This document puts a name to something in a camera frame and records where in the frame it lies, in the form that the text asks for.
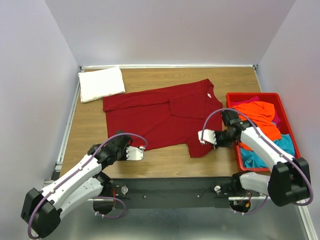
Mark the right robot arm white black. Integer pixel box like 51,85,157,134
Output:
216,108,314,207

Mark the orange t shirt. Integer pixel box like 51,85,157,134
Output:
231,100,282,151

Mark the dark red t shirt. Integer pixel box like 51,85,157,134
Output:
102,79,223,158

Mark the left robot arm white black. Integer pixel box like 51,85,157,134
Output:
21,132,135,240

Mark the teal t shirt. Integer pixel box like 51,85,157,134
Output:
239,134,295,168

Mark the folded white t shirt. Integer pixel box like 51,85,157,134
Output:
78,66,126,103

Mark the magenta t shirt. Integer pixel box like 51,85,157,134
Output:
229,95,282,131

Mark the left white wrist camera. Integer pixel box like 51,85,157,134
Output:
125,145,146,161

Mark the aluminium frame rail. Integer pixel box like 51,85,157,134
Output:
49,66,308,240

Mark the red plastic bin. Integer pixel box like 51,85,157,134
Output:
226,92,301,173

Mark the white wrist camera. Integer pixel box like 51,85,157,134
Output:
197,129,217,145
125,145,146,161

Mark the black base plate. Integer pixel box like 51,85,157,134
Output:
92,177,261,213

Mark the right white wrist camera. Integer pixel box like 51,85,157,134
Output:
197,129,217,145

